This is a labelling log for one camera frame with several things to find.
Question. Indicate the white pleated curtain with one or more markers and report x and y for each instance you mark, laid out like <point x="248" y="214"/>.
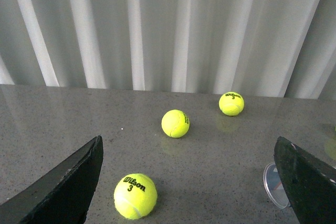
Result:
<point x="269" y="48"/>

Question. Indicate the wilson 3 tennis ball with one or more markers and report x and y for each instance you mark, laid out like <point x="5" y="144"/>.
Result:
<point x="231" y="103"/>
<point x="135" y="196"/>

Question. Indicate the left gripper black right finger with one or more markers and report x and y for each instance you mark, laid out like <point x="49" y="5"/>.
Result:
<point x="309" y="183"/>

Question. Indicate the tennis ball HEAD TEAM print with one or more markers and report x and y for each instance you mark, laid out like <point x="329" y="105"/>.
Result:
<point x="175" y="123"/>

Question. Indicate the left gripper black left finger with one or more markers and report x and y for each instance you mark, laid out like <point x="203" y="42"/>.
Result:
<point x="64" y="194"/>

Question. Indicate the far Wilson 3 tennis ball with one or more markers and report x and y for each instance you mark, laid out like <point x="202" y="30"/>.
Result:
<point x="231" y="103"/>

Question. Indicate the near Wilson 3 tennis ball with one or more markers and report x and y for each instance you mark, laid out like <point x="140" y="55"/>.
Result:
<point x="135" y="196"/>

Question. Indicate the Wilson Roland Garros tennis can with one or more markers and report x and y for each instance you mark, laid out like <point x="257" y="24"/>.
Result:
<point x="274" y="188"/>

